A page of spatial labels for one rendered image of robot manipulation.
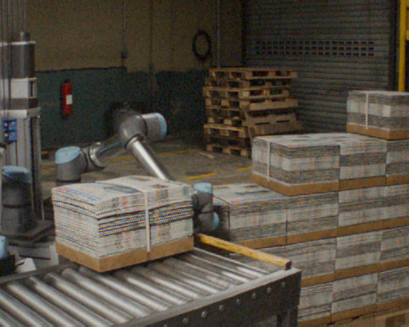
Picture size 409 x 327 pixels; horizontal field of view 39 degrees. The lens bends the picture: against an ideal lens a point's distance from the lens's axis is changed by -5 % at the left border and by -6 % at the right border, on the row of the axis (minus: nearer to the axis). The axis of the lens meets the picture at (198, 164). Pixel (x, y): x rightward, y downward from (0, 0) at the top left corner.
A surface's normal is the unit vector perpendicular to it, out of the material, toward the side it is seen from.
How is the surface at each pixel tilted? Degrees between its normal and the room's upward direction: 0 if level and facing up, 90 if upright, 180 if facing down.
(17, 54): 90
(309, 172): 90
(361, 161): 90
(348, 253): 90
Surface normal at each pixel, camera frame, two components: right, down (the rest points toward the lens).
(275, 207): 0.37, 0.15
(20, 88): -0.21, 0.17
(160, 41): 0.66, 0.13
